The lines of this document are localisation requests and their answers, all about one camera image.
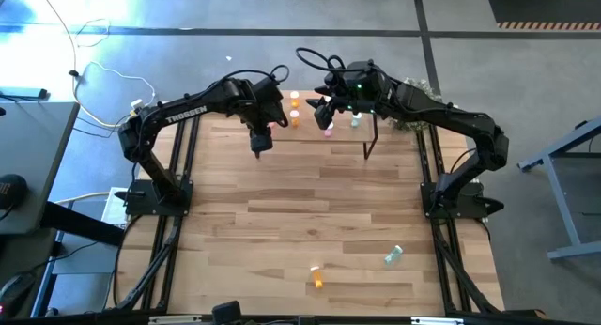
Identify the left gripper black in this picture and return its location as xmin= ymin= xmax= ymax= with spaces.
xmin=243 ymin=78 xmax=289 ymax=160

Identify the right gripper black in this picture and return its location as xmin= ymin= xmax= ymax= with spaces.
xmin=305 ymin=64 xmax=362 ymax=132

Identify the potted green plant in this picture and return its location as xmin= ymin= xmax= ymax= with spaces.
xmin=389 ymin=77 xmax=443 ymax=132

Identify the white box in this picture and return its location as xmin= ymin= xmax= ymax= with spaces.
xmin=100 ymin=187 xmax=131 ymax=227

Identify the black rounded device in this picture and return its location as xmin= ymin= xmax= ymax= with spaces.
xmin=210 ymin=300 xmax=243 ymax=324

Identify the black bar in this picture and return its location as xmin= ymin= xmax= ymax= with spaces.
xmin=39 ymin=200 xmax=127 ymax=248

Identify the black mat hazard stripe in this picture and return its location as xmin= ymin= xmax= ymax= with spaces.
xmin=485 ymin=0 xmax=601 ymax=31

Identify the grey desk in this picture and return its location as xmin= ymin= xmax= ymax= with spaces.
xmin=0 ymin=101 xmax=81 ymax=236

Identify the dark flat device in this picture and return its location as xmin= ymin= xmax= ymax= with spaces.
xmin=0 ymin=85 xmax=50 ymax=102

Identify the blue metal leg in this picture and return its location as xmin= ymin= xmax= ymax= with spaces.
xmin=30 ymin=254 xmax=60 ymax=319

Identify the black computer mouse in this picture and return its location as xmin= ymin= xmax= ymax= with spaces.
xmin=0 ymin=271 xmax=38 ymax=317

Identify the wooden shelf black metal frame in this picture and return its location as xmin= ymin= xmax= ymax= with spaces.
xmin=248 ymin=87 xmax=382 ymax=161

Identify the white cable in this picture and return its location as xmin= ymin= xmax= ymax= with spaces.
xmin=72 ymin=17 xmax=159 ymax=108

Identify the yellow cable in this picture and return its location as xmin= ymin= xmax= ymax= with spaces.
xmin=54 ymin=191 xmax=114 ymax=205
xmin=35 ymin=0 xmax=145 ymax=129

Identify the black aluminium rig frame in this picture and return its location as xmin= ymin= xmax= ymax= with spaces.
xmin=105 ymin=102 xmax=548 ymax=325

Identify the silver bracket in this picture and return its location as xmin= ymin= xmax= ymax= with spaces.
xmin=410 ymin=317 xmax=465 ymax=325
xmin=147 ymin=315 xmax=203 ymax=325

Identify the grey metal table frame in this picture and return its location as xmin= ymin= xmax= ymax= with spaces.
xmin=516 ymin=119 xmax=601 ymax=263

